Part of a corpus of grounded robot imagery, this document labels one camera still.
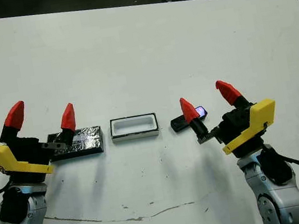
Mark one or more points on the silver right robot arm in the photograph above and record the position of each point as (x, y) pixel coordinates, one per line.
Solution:
(277, 202)

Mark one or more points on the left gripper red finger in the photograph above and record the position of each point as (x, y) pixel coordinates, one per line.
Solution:
(15, 116)
(68, 119)

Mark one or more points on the glossy black box lid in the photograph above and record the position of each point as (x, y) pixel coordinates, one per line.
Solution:
(86, 142)

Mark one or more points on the white camera box base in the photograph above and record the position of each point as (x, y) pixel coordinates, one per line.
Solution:
(136, 135)

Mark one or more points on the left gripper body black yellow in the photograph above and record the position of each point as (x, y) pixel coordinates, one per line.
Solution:
(28, 154)

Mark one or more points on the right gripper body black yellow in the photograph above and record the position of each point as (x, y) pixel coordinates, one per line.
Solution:
(240, 126)

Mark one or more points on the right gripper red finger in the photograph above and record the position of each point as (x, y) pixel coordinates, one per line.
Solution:
(190, 112)
(229, 92)

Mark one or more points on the small black camera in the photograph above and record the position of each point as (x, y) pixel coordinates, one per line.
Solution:
(179, 122)

